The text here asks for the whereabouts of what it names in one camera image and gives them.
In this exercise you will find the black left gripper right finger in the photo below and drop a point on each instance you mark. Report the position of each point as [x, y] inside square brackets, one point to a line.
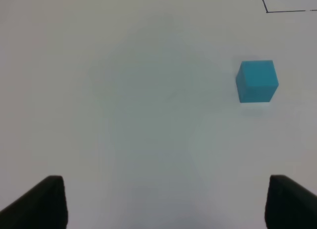
[289, 205]

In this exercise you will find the blue cube block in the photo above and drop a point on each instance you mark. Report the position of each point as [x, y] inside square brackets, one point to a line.
[256, 81]

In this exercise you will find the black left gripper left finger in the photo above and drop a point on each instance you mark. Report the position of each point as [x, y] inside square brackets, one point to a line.
[42, 207]

